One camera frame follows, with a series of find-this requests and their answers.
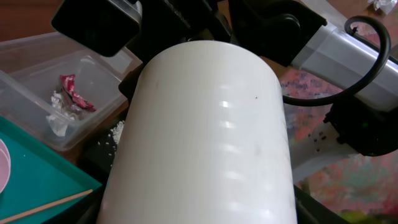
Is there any red snack wrapper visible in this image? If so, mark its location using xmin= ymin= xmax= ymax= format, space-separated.
xmin=45 ymin=73 xmax=97 ymax=138

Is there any white cup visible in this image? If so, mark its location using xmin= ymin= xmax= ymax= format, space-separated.
xmin=97 ymin=40 xmax=297 ymax=224

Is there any teal plastic tray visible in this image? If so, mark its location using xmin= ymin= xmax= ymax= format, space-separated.
xmin=1 ymin=117 xmax=101 ymax=219

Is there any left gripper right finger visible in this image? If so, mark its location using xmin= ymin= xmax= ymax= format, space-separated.
xmin=294 ymin=185 xmax=349 ymax=224

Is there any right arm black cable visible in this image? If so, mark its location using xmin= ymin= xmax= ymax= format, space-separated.
xmin=281 ymin=15 xmax=392 ymax=108

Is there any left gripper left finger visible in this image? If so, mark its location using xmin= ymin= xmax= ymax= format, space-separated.
xmin=43 ymin=185 xmax=105 ymax=224

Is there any pile of rice grains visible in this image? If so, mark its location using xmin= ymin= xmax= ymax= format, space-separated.
xmin=97 ymin=120 xmax=125 ymax=156

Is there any wooden chopstick upper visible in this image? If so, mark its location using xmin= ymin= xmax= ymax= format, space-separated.
xmin=1 ymin=189 xmax=93 ymax=224

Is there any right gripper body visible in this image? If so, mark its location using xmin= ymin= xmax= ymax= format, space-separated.
xmin=118 ymin=0 xmax=328 ymax=103

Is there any clear plastic bin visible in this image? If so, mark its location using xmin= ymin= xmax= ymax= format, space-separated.
xmin=1 ymin=32 xmax=141 ymax=151

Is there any black tray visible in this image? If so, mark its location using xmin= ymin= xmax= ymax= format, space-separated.
xmin=79 ymin=107 xmax=130 ymax=187

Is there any large white plate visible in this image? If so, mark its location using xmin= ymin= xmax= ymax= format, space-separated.
xmin=0 ymin=139 xmax=11 ymax=193

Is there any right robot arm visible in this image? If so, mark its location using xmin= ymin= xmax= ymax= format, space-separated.
xmin=111 ymin=1 xmax=391 ymax=187

